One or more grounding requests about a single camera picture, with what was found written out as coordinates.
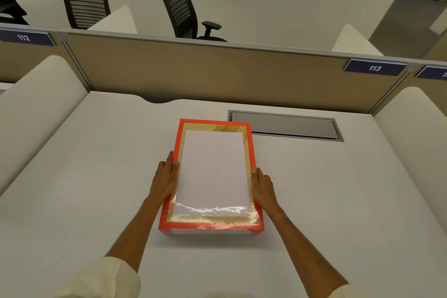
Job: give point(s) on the person's left hand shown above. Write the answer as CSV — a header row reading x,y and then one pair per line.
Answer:
x,y
163,182

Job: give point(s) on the person's right hand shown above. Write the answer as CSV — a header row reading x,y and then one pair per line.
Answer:
x,y
265,193

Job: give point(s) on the person's left thumb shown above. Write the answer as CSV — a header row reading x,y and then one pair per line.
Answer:
x,y
176,171

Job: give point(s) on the person's right thumb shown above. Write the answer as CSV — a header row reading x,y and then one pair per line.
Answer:
x,y
254,179

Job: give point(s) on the red and gold gift box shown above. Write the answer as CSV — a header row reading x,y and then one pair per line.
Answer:
x,y
178,140

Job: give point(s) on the person's left forearm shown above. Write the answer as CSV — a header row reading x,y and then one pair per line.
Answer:
x,y
136,231

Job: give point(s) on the person's right forearm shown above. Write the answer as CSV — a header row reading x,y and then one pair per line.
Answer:
x,y
303,249

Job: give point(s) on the white paper sheet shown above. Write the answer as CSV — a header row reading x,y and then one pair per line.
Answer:
x,y
213,172

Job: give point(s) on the wide beige partition panel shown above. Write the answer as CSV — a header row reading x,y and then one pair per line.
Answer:
x,y
223,74

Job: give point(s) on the cream left sleeve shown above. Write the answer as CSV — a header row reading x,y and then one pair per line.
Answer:
x,y
101,278

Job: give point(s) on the cream sleeve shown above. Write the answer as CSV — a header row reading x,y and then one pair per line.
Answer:
x,y
101,278
342,292

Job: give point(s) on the cream right sleeve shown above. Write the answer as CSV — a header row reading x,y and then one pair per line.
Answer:
x,y
342,292

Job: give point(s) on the white side divider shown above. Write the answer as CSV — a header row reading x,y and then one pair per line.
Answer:
x,y
354,43
415,133
118,22
38,105

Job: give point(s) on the black office chair with armrest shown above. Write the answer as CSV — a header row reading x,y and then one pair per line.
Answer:
x,y
180,8

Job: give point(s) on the blue number label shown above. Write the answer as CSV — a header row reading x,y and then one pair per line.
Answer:
x,y
433,73
24,37
375,68

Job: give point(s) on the black mesh office chair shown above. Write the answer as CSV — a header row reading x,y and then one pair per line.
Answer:
x,y
85,4

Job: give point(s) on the grey metal column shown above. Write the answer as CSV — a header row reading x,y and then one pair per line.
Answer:
x,y
408,11

